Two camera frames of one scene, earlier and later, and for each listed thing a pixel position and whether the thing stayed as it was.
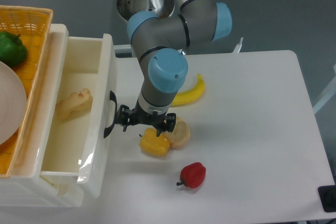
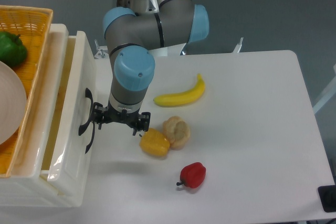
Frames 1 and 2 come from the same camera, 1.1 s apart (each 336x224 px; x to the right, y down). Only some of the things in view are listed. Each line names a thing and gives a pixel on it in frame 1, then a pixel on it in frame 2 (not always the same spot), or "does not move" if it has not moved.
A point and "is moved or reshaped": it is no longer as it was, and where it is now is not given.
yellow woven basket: x=32 y=25 does not move
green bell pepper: x=13 y=51 does not move
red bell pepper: x=192 y=175 does not move
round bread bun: x=179 y=137 does not move
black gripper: x=163 y=122 -> x=101 y=113
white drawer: x=84 y=141 is moved or reshaped
